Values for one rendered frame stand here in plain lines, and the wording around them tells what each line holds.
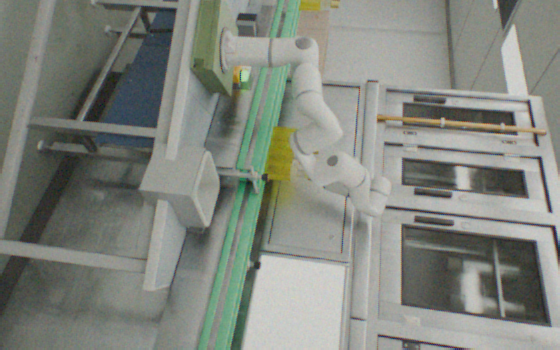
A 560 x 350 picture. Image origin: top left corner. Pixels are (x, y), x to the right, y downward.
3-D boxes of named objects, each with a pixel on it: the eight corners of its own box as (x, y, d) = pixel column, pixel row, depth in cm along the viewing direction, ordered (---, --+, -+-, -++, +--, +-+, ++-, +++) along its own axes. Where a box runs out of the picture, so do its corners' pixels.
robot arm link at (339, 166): (359, 139, 143) (321, 156, 151) (324, 110, 129) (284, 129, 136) (367, 182, 135) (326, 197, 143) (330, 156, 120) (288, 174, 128)
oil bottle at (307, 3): (284, 9, 225) (338, 13, 222) (283, 0, 220) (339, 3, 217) (285, 2, 228) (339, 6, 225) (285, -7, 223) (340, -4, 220)
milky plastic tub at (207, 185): (183, 226, 143) (208, 229, 142) (165, 193, 125) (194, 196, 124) (197, 182, 153) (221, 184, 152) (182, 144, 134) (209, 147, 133)
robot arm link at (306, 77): (324, 89, 129) (323, 121, 143) (317, 33, 142) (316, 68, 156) (293, 91, 130) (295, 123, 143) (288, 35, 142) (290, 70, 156)
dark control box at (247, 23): (236, 39, 187) (255, 41, 186) (233, 24, 180) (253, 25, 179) (240, 27, 191) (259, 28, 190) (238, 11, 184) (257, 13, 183)
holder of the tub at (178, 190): (185, 232, 148) (207, 235, 147) (164, 192, 125) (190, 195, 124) (199, 189, 157) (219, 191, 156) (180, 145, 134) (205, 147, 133)
